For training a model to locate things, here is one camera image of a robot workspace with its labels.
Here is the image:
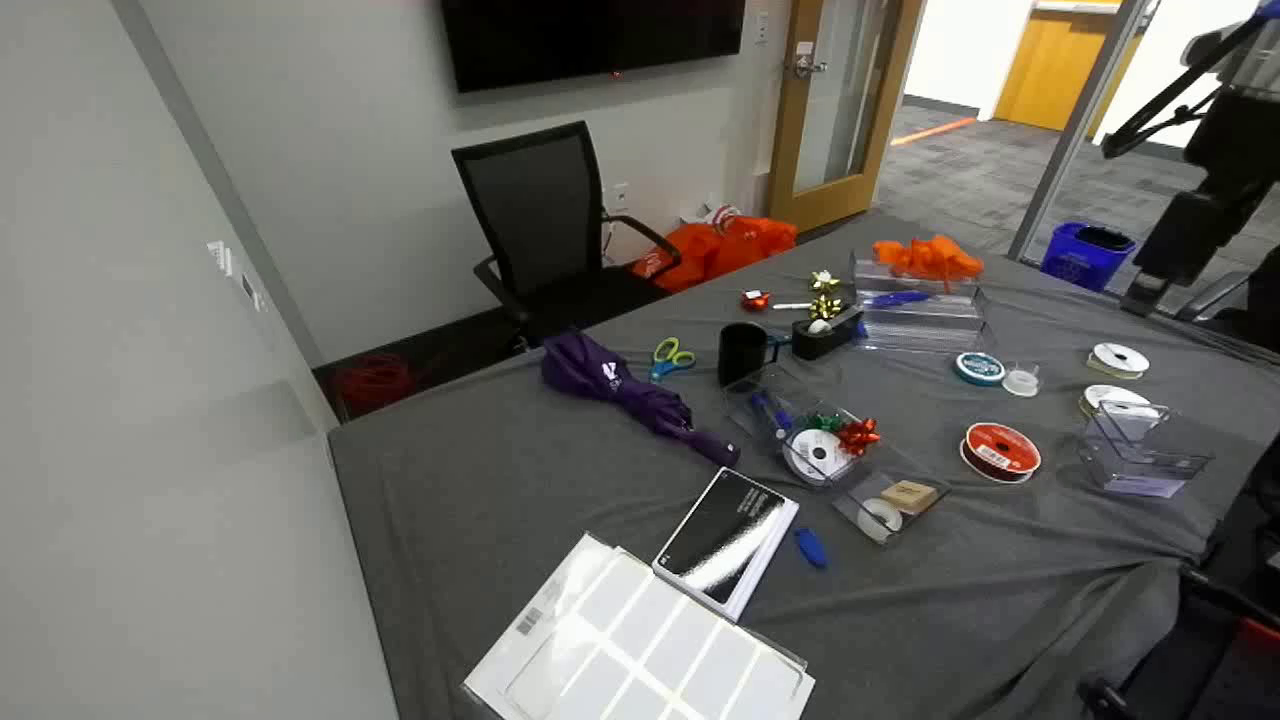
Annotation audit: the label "purple folded umbrella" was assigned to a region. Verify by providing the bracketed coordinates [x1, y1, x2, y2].
[538, 326, 744, 470]

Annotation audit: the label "white ribbon spool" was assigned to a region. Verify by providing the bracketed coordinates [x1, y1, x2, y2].
[1082, 381, 1161, 418]
[1083, 336, 1151, 382]

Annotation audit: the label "wooden glass door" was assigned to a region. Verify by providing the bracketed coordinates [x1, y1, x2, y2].
[766, 0, 929, 235]

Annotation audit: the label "gold gift bow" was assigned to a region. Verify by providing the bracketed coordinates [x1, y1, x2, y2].
[804, 266, 857, 336]

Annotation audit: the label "black phone box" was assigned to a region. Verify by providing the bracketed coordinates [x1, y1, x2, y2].
[648, 465, 804, 622]

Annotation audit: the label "gray table cloth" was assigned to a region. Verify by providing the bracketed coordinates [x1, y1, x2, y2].
[323, 210, 1280, 720]

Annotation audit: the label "blue ribbon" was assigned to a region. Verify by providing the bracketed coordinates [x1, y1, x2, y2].
[857, 282, 942, 316]

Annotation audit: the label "yellow wooden door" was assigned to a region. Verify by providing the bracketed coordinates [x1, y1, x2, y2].
[994, 5, 1130, 137]

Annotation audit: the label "white ribbon roll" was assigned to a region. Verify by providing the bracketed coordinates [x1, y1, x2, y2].
[781, 426, 857, 487]

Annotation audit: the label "black mesh office chair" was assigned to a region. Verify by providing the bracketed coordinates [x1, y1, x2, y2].
[450, 117, 687, 350]

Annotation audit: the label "clear acrylic holder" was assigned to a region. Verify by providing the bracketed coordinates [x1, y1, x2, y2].
[849, 256, 994, 357]

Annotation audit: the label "red gift bow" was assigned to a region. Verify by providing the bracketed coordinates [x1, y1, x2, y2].
[838, 412, 885, 461]

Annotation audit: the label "blue green scissors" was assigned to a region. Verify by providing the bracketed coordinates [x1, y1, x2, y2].
[648, 331, 702, 382]

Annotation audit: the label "teal ribbon spool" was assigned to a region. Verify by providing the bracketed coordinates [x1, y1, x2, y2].
[948, 342, 1014, 393]

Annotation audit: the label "red cable coil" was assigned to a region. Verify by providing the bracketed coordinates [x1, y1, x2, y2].
[331, 350, 422, 418]

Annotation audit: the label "orange bag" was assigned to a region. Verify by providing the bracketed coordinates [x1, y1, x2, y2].
[631, 210, 800, 296]

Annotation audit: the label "white label sheet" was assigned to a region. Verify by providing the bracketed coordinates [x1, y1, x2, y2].
[460, 533, 822, 720]

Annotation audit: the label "clear tray with bows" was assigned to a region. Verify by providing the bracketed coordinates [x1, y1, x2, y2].
[728, 382, 889, 491]

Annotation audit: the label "clear plastic box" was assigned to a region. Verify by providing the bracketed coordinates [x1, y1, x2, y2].
[1062, 397, 1218, 507]

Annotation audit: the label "orange cloth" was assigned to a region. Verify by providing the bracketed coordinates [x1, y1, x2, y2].
[870, 233, 988, 289]

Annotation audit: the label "orange ribbon spool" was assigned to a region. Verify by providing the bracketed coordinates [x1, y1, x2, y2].
[958, 415, 1049, 487]

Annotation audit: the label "blue marker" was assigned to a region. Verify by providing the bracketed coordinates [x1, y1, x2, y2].
[790, 520, 834, 577]

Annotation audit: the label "small clear box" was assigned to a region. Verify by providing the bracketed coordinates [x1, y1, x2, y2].
[829, 467, 953, 548]

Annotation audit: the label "blue recycling bin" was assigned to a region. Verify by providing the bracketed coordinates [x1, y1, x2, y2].
[1038, 220, 1137, 296]

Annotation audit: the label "black cup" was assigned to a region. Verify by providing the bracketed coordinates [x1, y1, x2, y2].
[718, 321, 778, 393]

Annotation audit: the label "blue pen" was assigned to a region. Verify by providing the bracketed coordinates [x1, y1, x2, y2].
[744, 388, 800, 449]

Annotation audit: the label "black wall television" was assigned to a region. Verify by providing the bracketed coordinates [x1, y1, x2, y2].
[435, 0, 747, 95]

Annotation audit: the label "white wall switch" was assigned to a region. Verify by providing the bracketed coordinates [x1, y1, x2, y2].
[204, 235, 270, 313]

